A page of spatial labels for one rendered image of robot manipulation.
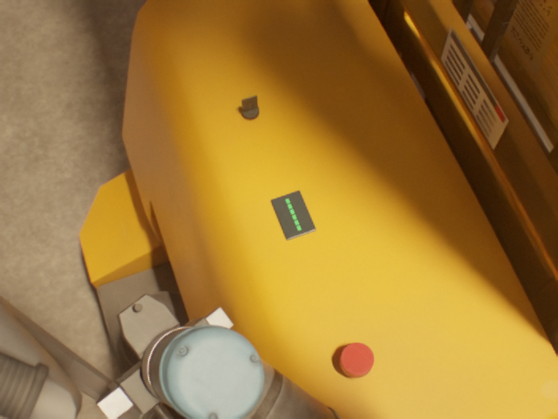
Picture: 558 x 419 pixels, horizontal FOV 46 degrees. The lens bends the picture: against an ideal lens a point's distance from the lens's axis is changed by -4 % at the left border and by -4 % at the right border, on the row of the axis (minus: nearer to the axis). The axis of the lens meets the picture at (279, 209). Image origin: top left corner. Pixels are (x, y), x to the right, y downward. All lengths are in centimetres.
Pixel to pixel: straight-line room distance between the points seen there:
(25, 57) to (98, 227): 90
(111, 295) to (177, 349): 89
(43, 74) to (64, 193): 43
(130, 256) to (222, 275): 57
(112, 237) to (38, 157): 63
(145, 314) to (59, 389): 38
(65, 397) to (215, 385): 24
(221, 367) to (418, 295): 31
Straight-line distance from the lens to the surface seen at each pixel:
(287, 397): 68
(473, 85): 89
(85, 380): 98
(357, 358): 79
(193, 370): 63
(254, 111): 94
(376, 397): 82
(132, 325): 79
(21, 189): 204
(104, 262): 150
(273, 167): 91
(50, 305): 188
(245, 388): 64
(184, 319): 132
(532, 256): 98
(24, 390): 42
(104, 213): 153
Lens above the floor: 169
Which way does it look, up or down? 65 degrees down
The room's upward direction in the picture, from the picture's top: 2 degrees counter-clockwise
